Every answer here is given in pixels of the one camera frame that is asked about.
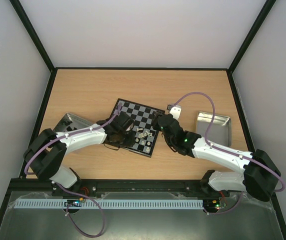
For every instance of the right metal tray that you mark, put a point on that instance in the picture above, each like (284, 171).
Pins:
(220, 131)

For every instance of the pile of black chess pieces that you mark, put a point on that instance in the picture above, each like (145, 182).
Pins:
(64, 125)

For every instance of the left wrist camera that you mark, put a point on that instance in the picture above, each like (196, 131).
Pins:
(128, 126)

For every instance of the metal tray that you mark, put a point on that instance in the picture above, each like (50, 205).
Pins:
(78, 122)
(220, 131)

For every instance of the left metal tray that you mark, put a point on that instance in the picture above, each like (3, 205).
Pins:
(78, 122)

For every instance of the black aluminium frame rail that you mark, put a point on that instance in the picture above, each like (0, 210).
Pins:
(143, 186)

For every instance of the black and grey chessboard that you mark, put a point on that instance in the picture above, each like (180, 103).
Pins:
(142, 116)

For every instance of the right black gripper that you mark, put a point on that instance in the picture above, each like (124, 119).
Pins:
(159, 120)

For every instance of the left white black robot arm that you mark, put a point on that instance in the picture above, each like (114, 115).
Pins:
(45, 154)

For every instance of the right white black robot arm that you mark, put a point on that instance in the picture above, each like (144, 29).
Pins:
(252, 172)

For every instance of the light blue cable duct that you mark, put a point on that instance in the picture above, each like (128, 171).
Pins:
(112, 204)

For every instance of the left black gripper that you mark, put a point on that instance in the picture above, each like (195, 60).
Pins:
(130, 142)

